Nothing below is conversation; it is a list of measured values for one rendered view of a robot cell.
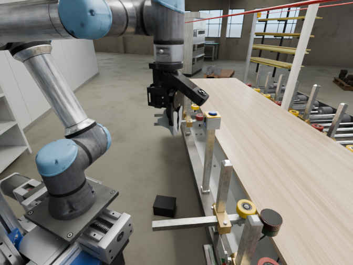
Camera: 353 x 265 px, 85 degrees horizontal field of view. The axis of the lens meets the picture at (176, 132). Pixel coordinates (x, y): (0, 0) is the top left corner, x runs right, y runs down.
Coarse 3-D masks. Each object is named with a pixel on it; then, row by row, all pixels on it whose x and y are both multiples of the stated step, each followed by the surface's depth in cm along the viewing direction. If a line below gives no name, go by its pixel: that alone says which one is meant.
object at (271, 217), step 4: (264, 212) 57; (268, 212) 57; (272, 212) 57; (276, 212) 57; (264, 216) 56; (268, 216) 56; (272, 216) 56; (276, 216) 56; (280, 216) 56; (268, 220) 54; (272, 220) 54; (276, 220) 54; (280, 220) 54; (272, 224) 53; (276, 224) 53; (260, 236) 57; (264, 236) 60
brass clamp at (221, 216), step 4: (212, 208) 92; (216, 212) 88; (220, 212) 88; (224, 212) 88; (216, 216) 87; (220, 216) 86; (224, 216) 86; (220, 220) 84; (228, 220) 84; (220, 224) 83; (228, 224) 83; (220, 228) 82; (224, 228) 82; (228, 228) 82; (220, 232) 83; (224, 232) 84; (228, 232) 84
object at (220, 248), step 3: (219, 237) 84; (219, 240) 84; (219, 243) 85; (222, 243) 80; (219, 246) 85; (222, 246) 80; (219, 249) 85; (222, 249) 80; (219, 252) 85; (222, 252) 80; (219, 255) 85; (222, 255) 81
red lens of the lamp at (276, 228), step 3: (261, 213) 56; (261, 216) 56; (261, 219) 55; (282, 219) 55; (264, 222) 54; (282, 222) 54; (264, 225) 55; (267, 225) 54; (270, 225) 53; (273, 225) 53; (279, 225) 53; (267, 228) 54; (270, 228) 54; (273, 228) 53; (276, 228) 53; (279, 228) 54
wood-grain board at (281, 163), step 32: (224, 96) 220; (256, 96) 220; (224, 128) 150; (256, 128) 150; (288, 128) 150; (256, 160) 114; (288, 160) 114; (320, 160) 114; (352, 160) 114; (256, 192) 92; (288, 192) 92; (320, 192) 92; (352, 192) 92; (288, 224) 77; (320, 224) 77; (352, 224) 77; (288, 256) 66; (320, 256) 66; (352, 256) 66
